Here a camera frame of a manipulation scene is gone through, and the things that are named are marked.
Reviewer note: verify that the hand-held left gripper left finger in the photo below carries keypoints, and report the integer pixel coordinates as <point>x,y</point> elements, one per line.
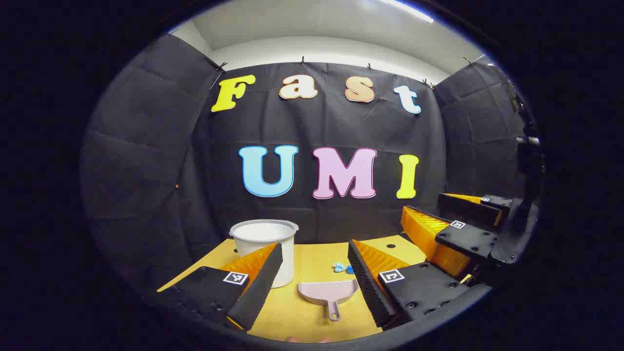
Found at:
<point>261,287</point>

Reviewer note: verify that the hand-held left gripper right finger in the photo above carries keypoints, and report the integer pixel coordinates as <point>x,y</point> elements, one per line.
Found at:
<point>365,287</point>

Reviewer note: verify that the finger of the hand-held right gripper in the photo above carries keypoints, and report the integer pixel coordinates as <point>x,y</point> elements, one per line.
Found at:
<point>463,207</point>
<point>468,240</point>

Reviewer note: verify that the light blue paper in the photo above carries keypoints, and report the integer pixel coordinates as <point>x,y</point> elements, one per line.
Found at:
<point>339,266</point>

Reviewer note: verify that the white garbage bin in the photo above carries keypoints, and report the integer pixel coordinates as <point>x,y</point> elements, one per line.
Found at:
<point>273,253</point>

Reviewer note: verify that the pink plastic dustpan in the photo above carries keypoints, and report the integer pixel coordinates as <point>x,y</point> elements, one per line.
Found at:
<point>326,291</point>

